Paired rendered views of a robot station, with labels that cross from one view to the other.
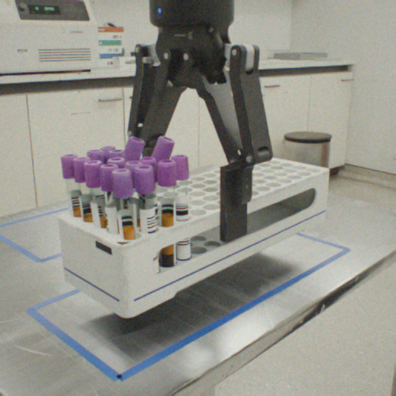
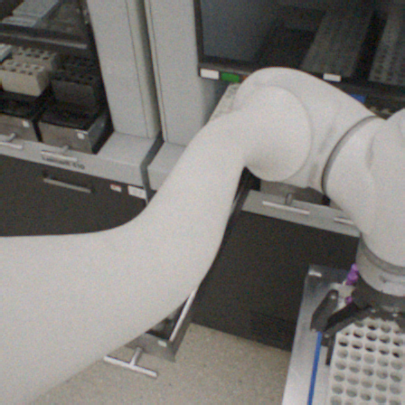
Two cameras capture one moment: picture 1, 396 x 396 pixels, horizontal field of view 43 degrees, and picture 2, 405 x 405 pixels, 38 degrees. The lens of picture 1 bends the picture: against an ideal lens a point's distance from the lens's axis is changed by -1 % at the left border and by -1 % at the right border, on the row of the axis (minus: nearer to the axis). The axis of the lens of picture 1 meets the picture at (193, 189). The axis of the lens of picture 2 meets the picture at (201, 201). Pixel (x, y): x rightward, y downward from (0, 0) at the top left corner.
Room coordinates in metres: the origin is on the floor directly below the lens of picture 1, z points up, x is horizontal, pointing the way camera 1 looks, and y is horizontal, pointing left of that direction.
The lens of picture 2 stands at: (0.74, -0.37, 1.68)
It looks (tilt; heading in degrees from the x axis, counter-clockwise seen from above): 46 degrees down; 154
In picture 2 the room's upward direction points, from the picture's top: 5 degrees counter-clockwise
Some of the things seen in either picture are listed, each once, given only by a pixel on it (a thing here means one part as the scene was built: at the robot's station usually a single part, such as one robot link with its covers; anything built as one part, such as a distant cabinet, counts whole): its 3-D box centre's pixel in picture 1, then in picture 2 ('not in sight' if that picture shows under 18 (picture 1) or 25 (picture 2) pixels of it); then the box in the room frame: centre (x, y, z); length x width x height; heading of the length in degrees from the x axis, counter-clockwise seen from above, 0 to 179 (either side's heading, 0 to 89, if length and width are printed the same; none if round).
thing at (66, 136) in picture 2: not in sight; (123, 63); (-0.60, 0.09, 0.78); 0.73 x 0.14 x 0.09; 129
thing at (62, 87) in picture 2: not in sight; (75, 90); (-0.46, -0.09, 0.85); 0.12 x 0.02 x 0.06; 39
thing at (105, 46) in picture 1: (99, 46); not in sight; (3.08, 0.56, 1.01); 0.23 x 0.12 x 0.08; 128
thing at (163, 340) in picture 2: not in sight; (203, 210); (-0.01, 0.00, 0.78); 0.73 x 0.14 x 0.09; 129
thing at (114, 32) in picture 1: (101, 31); not in sight; (3.10, 0.54, 1.10); 0.24 x 0.13 x 0.10; 128
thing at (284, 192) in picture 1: (210, 218); (364, 381); (0.49, -0.02, 0.88); 0.30 x 0.10 x 0.06; 134
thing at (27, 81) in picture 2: not in sight; (21, 80); (-0.57, -0.19, 0.85); 0.12 x 0.02 x 0.06; 40
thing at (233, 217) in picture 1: (233, 201); (331, 343); (0.43, -0.04, 0.92); 0.03 x 0.01 x 0.07; 134
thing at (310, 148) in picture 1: (306, 168); not in sight; (3.23, -0.75, 0.23); 0.38 x 0.31 x 0.46; 39
